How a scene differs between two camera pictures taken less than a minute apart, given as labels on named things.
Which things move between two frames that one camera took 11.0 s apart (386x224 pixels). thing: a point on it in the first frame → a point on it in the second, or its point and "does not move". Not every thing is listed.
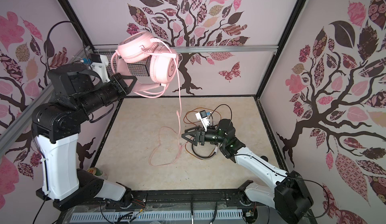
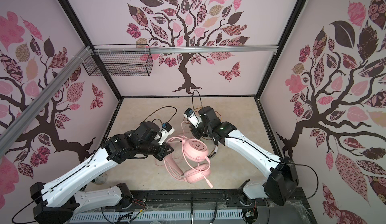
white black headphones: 206,157 does not move
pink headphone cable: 178,155 → 188,158
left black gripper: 122,89 → 164,151
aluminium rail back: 112,49 does not move
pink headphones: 141,46 → 198,150
